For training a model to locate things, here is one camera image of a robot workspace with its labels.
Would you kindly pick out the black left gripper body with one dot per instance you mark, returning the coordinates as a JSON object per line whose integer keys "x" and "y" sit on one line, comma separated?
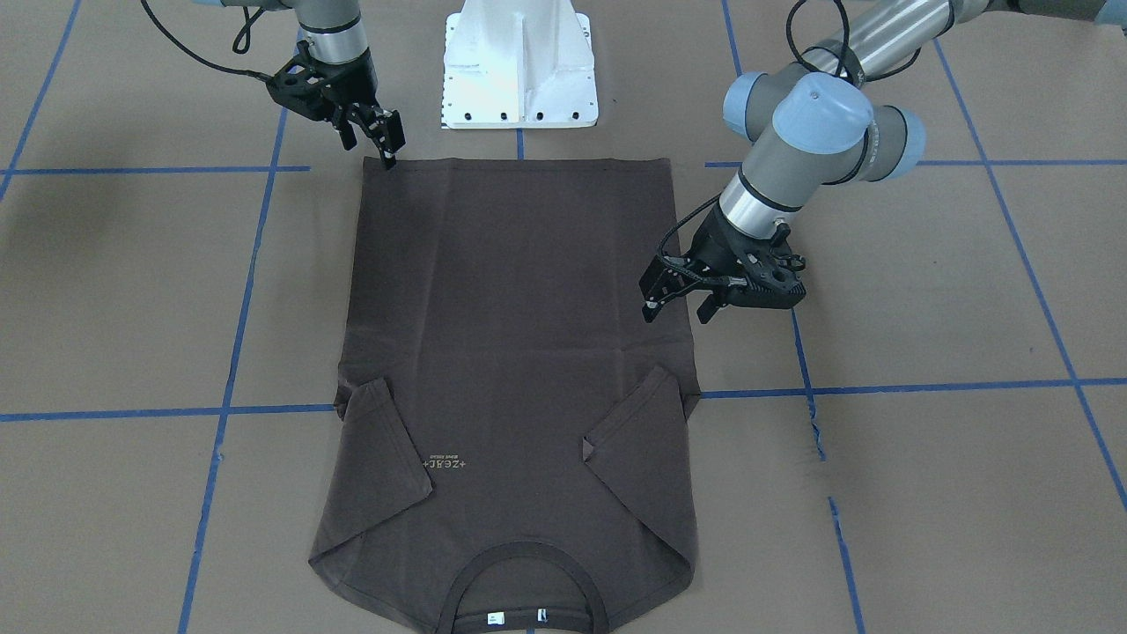
{"x": 719, "y": 243}

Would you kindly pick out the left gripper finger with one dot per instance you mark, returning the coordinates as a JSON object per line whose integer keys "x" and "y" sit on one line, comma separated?
{"x": 710, "y": 307}
{"x": 667, "y": 278}

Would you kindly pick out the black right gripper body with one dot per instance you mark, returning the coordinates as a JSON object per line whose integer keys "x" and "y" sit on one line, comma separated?
{"x": 349, "y": 84}

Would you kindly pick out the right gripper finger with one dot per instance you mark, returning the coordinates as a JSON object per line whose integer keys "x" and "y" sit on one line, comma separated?
{"x": 384, "y": 128}
{"x": 347, "y": 134}

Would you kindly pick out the dark brown t-shirt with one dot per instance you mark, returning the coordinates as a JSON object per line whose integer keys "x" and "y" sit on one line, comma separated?
{"x": 514, "y": 452}

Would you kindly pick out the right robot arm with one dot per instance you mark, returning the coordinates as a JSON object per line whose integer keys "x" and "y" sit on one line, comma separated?
{"x": 335, "y": 28}

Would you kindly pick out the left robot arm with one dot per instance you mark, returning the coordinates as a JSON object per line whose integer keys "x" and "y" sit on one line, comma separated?
{"x": 811, "y": 125}

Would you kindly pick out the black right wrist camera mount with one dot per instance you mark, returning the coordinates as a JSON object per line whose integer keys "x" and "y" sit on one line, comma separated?
{"x": 298, "y": 85}

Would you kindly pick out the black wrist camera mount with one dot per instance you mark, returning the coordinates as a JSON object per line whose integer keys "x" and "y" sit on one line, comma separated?
{"x": 772, "y": 273}
{"x": 298, "y": 85}

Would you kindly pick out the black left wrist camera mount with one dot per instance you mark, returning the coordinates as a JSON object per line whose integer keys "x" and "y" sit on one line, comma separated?
{"x": 772, "y": 273}

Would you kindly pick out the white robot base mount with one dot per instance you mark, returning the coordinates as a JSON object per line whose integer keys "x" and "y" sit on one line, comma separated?
{"x": 519, "y": 65}

